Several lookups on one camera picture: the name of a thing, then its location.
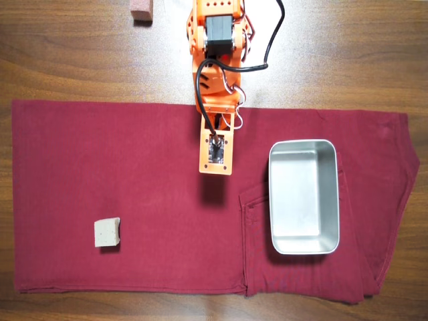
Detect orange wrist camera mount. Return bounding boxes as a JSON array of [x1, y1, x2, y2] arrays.
[[199, 112, 234, 176]]

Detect rectangular metal tray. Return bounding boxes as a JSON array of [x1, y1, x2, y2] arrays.
[[267, 138, 341, 256]]

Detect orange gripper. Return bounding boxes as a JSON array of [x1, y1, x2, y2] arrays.
[[199, 94, 242, 132]]

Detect dark red cloth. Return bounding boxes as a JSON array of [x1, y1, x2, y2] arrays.
[[11, 99, 421, 305]]

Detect beige foam cube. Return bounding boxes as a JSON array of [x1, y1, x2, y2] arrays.
[[94, 217, 122, 249]]

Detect reddish brown block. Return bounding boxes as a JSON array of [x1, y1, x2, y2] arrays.
[[130, 0, 155, 23]]

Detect white and red wire bundle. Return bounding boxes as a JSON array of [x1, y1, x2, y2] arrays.
[[237, 9, 257, 63], [221, 65, 248, 130]]

